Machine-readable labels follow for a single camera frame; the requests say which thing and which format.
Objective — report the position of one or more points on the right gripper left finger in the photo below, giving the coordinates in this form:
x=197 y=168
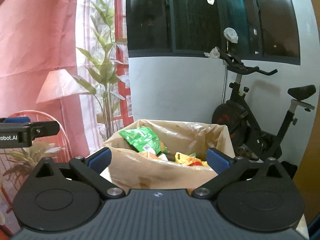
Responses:
x=88 y=170

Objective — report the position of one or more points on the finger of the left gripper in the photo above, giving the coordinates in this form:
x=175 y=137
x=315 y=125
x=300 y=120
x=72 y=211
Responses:
x=44 y=129
x=15 y=120

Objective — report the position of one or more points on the dark window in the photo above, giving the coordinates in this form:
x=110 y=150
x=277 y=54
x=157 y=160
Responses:
x=267 y=29

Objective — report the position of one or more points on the crumpled cloth on handlebar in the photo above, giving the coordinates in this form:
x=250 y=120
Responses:
x=213 y=54

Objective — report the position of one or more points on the cardboard box with plastic liner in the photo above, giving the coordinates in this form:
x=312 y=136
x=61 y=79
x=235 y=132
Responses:
x=130 y=170

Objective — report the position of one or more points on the red snack bag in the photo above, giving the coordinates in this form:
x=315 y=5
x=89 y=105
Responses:
x=199 y=163

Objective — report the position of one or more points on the large green snack bag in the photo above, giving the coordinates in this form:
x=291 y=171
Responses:
x=144 y=139

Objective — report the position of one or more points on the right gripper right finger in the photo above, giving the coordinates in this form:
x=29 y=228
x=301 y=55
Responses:
x=227 y=182

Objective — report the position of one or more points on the black exercise bike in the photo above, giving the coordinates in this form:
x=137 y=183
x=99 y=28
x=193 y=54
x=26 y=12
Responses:
x=257 y=111

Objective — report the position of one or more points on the printed wall backdrop cloth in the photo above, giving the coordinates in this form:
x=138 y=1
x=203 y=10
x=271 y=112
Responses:
x=61 y=60

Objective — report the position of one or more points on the wooden door panel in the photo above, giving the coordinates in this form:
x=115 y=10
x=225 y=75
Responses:
x=307 y=176

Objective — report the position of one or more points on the yellow snack packet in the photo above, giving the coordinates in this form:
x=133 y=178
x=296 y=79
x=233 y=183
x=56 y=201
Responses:
x=185 y=159

